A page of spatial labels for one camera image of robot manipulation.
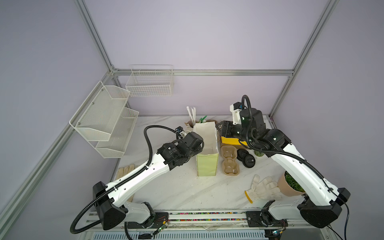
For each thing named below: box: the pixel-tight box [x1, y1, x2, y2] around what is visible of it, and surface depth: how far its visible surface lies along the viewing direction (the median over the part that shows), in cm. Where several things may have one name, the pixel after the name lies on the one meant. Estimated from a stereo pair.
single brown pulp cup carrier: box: [220, 145, 240, 176], surface depth 93 cm
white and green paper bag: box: [193, 121, 219, 177], surface depth 76 cm
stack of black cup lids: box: [236, 148, 256, 168], surface depth 94 cm
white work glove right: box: [244, 174, 282, 204], surface depth 85 cm
